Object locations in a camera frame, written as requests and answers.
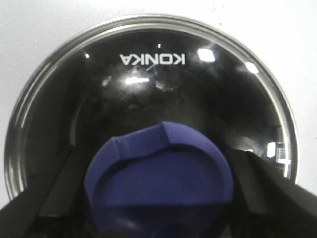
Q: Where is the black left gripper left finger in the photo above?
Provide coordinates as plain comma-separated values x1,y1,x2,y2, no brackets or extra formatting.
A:
0,147,84,238

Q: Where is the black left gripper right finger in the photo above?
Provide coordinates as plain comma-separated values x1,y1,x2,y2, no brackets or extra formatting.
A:
225,149,317,238

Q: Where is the glass lid with blue knob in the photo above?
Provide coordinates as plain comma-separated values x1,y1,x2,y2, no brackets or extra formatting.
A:
4,15,298,238

